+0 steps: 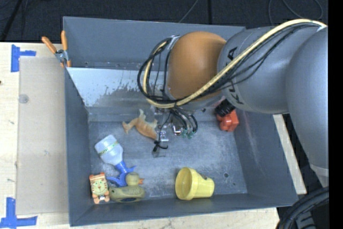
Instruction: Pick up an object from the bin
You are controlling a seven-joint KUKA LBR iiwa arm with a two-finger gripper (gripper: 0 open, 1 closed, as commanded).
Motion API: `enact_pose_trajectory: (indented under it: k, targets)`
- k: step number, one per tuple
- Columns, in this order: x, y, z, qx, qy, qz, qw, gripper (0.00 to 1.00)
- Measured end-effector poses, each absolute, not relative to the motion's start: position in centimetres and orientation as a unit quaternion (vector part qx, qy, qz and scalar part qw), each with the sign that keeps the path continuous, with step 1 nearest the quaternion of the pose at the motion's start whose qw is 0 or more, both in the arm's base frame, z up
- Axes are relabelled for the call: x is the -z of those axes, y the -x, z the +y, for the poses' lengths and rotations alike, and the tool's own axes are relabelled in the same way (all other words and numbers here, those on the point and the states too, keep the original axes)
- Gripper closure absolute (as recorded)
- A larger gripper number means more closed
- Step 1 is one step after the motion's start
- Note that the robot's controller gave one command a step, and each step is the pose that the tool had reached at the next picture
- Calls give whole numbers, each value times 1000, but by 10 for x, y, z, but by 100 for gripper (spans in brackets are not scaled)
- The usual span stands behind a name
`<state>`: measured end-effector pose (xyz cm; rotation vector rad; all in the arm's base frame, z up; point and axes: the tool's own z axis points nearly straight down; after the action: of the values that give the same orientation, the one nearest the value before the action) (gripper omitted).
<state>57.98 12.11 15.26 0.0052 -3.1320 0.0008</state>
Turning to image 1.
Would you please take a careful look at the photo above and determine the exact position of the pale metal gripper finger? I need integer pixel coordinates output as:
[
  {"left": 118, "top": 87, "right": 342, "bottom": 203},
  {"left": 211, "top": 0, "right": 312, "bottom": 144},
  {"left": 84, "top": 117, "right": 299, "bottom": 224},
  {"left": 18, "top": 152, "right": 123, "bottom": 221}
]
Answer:
[
  {"left": 152, "top": 130, "right": 170, "bottom": 158},
  {"left": 153, "top": 106, "right": 166, "bottom": 131}
]

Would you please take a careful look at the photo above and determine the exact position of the orange toy animal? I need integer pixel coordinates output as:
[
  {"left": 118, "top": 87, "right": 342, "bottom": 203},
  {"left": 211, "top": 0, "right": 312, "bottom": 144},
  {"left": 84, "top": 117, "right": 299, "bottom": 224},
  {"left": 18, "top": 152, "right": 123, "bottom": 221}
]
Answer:
[{"left": 122, "top": 109, "right": 159, "bottom": 141}]

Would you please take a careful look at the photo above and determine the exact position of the grey metal bin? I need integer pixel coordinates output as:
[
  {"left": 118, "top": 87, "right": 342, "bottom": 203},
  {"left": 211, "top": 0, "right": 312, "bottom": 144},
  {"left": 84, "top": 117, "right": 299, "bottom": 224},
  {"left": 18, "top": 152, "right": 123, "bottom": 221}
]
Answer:
[{"left": 62, "top": 16, "right": 300, "bottom": 227}]

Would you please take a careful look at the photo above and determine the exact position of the yellow plastic cup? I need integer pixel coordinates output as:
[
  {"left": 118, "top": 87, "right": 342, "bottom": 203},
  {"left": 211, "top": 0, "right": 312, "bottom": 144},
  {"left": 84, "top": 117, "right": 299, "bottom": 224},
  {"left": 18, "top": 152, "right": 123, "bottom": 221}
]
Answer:
[{"left": 174, "top": 166, "right": 215, "bottom": 201}]

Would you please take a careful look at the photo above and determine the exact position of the white and blue spray bottle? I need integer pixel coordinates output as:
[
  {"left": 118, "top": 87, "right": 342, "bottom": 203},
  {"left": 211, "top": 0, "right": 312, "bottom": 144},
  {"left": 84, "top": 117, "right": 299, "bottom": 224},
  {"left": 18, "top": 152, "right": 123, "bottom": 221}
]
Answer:
[{"left": 94, "top": 134, "right": 138, "bottom": 188}]

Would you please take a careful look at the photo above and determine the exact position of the yellow-green rubber duck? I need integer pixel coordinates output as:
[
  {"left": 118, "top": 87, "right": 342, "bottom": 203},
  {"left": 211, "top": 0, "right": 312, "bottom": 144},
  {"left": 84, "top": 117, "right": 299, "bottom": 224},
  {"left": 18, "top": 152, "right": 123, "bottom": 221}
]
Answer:
[{"left": 108, "top": 172, "right": 146, "bottom": 203}]

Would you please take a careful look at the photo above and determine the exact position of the orange toy block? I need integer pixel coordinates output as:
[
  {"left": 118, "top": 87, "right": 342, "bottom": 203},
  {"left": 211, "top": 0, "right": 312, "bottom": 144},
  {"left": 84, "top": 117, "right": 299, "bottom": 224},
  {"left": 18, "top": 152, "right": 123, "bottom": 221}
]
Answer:
[{"left": 218, "top": 110, "right": 240, "bottom": 132}]

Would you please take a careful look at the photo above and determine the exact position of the orange toy tiger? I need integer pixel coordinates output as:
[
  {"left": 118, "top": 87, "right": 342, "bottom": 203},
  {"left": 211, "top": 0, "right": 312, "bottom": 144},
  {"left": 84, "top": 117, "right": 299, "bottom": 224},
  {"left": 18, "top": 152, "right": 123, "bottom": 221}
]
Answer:
[{"left": 88, "top": 172, "right": 111, "bottom": 205}]

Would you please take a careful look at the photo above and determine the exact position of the pale wood flat board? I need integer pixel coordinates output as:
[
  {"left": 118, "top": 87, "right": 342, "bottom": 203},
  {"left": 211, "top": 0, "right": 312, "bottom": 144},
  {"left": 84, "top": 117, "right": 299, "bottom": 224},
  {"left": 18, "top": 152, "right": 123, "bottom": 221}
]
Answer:
[{"left": 15, "top": 56, "right": 70, "bottom": 216}]

